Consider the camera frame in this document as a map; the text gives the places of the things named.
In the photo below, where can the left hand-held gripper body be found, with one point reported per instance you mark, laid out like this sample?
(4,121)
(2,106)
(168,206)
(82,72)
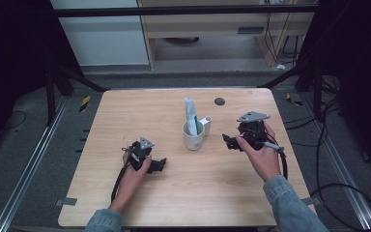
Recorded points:
(136,154)

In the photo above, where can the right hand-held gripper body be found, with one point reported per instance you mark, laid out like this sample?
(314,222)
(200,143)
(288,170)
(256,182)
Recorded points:
(253,133)

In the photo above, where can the white cup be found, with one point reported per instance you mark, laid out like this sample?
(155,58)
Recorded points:
(193,141)

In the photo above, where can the white and teal toothpaste tube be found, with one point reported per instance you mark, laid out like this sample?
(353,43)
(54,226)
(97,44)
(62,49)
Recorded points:
(191,112)

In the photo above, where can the person's left hand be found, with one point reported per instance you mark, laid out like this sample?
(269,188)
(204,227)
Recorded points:
(132,183)

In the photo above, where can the person's right hand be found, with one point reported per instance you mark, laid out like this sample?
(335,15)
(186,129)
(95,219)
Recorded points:
(265,159)

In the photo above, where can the grey round table grommet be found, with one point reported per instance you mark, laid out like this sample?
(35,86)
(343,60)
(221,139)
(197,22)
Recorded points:
(219,101)

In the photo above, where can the yellow and black tape strip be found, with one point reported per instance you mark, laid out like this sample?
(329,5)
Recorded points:
(84,103)
(293,101)

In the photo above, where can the small white floor object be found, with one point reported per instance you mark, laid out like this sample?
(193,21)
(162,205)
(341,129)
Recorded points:
(280,67)

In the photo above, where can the black metal stand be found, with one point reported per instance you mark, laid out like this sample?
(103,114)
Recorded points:
(317,93)
(50,96)

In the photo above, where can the light wooden desk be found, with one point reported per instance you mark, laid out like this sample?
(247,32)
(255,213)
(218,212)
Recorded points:
(206,25)

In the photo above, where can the white cabinet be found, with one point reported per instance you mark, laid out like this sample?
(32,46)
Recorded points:
(103,42)

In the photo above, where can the grey table bracket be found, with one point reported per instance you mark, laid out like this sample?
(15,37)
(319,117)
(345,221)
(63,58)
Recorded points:
(312,201)
(66,201)

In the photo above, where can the aluminium floor rail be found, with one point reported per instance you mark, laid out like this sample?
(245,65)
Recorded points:
(29,167)
(344,177)

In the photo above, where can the black horizontal frame bar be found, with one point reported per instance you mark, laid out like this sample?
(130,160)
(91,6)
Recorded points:
(174,11)

